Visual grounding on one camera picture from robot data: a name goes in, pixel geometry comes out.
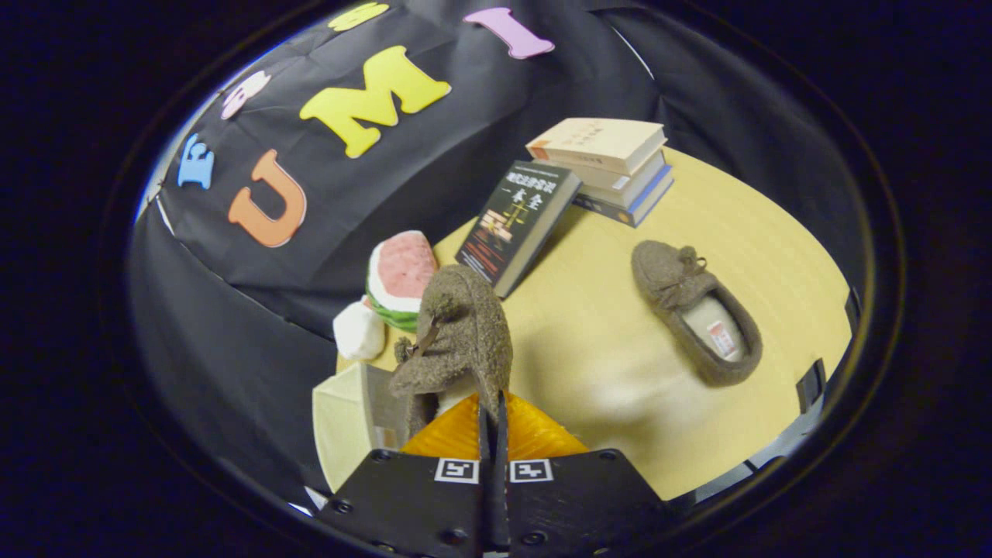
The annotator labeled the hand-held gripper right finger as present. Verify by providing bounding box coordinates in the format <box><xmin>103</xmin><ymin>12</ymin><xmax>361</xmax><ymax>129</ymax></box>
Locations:
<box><xmin>496</xmin><ymin>391</ymin><xmax>675</xmax><ymax>558</ymax></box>

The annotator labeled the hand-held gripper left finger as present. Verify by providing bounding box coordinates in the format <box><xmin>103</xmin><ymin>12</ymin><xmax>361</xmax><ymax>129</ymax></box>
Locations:
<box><xmin>316</xmin><ymin>391</ymin><xmax>497</xmax><ymax>558</ymax></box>

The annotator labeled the beige fabric storage box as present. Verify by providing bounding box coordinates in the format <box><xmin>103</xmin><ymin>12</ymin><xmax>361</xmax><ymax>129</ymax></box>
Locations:
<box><xmin>312</xmin><ymin>363</ymin><xmax>412</xmax><ymax>493</ymax></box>

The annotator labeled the brown fuzzy slipper shoe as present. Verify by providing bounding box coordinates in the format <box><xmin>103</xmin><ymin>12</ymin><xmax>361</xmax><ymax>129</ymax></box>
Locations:
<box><xmin>390</xmin><ymin>265</ymin><xmax>514</xmax><ymax>439</ymax></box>
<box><xmin>632</xmin><ymin>240</ymin><xmax>764</xmax><ymax>387</ymax></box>

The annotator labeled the white plush toy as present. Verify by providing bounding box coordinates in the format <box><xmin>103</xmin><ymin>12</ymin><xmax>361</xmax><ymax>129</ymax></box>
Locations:
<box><xmin>333</xmin><ymin>298</ymin><xmax>386</xmax><ymax>361</ymax></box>

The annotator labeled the watermelon slice plush toy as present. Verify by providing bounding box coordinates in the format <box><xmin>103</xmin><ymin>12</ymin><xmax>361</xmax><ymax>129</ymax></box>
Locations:
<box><xmin>366</xmin><ymin>230</ymin><xmax>439</xmax><ymax>334</ymax></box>

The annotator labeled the black table clip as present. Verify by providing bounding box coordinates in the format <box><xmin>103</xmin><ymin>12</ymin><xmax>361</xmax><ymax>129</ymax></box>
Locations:
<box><xmin>797</xmin><ymin>358</ymin><xmax>826</xmax><ymax>415</ymax></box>

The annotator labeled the black cover book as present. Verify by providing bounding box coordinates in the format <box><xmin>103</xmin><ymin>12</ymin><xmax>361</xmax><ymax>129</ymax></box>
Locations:
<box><xmin>455</xmin><ymin>160</ymin><xmax>582</xmax><ymax>299</ymax></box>

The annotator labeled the blue cover book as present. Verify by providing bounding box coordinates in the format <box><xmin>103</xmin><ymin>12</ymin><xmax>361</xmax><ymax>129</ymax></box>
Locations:
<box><xmin>573</xmin><ymin>167</ymin><xmax>675</xmax><ymax>228</ymax></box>

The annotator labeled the grey cover book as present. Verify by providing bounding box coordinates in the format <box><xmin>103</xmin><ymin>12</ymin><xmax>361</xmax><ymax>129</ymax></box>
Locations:
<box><xmin>570</xmin><ymin>151</ymin><xmax>669</xmax><ymax>191</ymax></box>

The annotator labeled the tan cover book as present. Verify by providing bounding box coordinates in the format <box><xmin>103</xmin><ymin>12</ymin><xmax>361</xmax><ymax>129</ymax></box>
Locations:
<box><xmin>525</xmin><ymin>118</ymin><xmax>667</xmax><ymax>175</ymax></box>

